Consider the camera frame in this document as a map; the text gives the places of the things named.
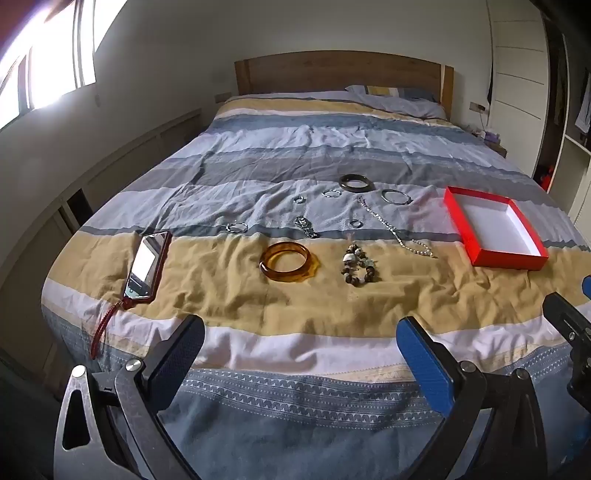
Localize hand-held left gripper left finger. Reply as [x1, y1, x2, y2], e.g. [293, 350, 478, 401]
[53, 314, 206, 480]

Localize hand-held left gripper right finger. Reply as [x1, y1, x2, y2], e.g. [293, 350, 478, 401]
[396, 316, 561, 480]

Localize red cardboard box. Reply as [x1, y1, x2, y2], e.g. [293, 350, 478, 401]
[443, 186, 549, 271]

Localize silver chain pearl necklace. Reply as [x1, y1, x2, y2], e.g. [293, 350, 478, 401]
[358, 196, 438, 259]

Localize multicolour beaded bracelet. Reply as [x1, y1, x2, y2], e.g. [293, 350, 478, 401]
[341, 244, 380, 286]

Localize amber translucent bangle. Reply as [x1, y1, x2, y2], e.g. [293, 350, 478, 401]
[259, 241, 320, 283]

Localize smartphone in red case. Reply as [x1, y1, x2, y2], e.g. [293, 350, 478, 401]
[124, 230, 173, 304]

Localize open closet shelving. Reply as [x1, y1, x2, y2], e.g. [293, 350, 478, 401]
[531, 0, 591, 227]

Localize wooden nightstand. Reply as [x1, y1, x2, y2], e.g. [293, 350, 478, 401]
[480, 136, 509, 158]

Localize dark green bangle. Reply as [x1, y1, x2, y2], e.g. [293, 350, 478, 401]
[339, 174, 375, 192]

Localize white wardrobe door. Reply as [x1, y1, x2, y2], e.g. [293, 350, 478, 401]
[487, 0, 552, 178]

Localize grey striped pillow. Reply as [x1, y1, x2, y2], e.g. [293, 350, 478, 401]
[345, 84, 448, 120]

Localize wooden bed headboard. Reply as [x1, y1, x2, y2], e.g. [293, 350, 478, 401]
[235, 51, 455, 108]

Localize window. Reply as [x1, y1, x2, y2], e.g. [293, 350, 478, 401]
[0, 0, 130, 131]

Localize red phone lanyard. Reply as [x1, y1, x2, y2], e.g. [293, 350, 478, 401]
[91, 298, 129, 361]

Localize low white wall cabinet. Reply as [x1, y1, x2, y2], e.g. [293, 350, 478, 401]
[0, 108, 204, 287]

